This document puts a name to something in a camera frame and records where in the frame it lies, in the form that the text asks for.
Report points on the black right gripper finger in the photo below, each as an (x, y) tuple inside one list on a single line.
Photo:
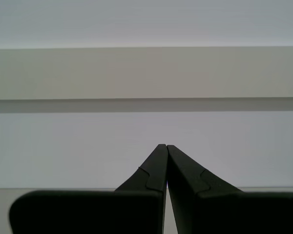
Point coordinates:
[(222, 212), (100, 212)]

